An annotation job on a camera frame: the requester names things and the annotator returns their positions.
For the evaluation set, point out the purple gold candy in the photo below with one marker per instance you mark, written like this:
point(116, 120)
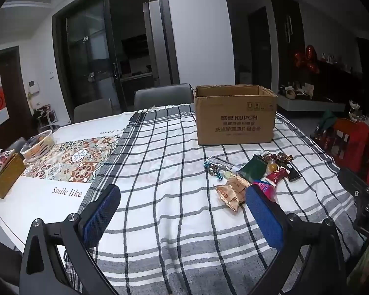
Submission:
point(269, 156)

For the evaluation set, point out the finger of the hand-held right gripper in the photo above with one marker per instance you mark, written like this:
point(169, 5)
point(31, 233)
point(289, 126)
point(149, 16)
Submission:
point(352, 179)

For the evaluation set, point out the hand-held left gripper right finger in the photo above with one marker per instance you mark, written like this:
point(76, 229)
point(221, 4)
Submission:
point(264, 218)

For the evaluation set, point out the patterned tile table runner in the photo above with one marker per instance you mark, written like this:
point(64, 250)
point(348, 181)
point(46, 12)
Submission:
point(77, 159)

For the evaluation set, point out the grey dining chair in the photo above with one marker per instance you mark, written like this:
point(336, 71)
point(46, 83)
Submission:
point(92, 110)
point(163, 96)

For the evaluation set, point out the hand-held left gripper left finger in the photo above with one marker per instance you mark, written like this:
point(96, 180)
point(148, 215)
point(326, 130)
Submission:
point(100, 215)

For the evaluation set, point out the white lettered table mat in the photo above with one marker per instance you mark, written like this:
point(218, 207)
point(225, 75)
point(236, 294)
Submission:
point(33, 202)

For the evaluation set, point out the red balloons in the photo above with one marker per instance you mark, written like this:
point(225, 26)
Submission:
point(307, 58)

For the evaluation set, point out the pink snack packet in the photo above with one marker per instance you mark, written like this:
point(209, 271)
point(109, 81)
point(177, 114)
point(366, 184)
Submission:
point(266, 189)

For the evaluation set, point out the light green candy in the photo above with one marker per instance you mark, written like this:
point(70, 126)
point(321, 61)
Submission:
point(227, 175)

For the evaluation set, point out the white console shelf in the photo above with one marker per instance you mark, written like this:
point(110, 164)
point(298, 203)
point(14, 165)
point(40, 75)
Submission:
point(310, 103)

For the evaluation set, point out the clear plastic wrapper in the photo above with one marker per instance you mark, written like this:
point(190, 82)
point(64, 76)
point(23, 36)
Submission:
point(220, 160)

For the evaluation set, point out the white plastic basket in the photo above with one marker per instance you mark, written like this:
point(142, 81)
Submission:
point(38, 146)

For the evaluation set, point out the beige snack packet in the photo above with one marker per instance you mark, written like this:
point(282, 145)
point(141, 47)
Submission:
point(230, 195)

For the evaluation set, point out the blue wrapped candy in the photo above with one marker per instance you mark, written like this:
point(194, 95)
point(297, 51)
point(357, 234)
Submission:
point(211, 169)

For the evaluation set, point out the wall intercom panel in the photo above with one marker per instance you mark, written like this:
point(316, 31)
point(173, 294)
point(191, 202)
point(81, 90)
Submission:
point(33, 86)

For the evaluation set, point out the dark green snack packet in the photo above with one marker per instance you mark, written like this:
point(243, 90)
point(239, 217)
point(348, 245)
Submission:
point(254, 167)

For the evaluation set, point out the woven tissue box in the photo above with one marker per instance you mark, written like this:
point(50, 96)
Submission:
point(9, 176)

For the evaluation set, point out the black white checked cloth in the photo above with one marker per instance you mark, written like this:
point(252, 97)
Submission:
point(178, 196)

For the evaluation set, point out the dark wooden door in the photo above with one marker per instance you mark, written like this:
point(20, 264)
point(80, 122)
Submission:
point(15, 98)

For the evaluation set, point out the brown cardboard box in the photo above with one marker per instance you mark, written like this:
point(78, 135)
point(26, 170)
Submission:
point(233, 116)

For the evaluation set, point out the orange round candy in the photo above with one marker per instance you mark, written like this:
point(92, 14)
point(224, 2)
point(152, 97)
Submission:
point(272, 167)

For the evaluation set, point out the floral tissue cover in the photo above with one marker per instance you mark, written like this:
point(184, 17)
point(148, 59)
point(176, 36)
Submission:
point(0, 161)

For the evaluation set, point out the glass sliding door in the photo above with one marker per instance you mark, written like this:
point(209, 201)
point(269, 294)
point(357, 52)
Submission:
point(110, 52)

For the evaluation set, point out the red snack packet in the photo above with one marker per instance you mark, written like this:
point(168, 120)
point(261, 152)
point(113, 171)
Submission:
point(276, 176)

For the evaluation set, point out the white candy with gold ends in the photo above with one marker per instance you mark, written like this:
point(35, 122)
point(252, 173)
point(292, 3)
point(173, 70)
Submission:
point(235, 169)

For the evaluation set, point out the black cracker packet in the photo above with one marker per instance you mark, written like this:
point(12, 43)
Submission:
point(293, 172)

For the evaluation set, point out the white stool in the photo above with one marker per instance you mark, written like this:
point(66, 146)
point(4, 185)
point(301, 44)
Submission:
point(46, 118)

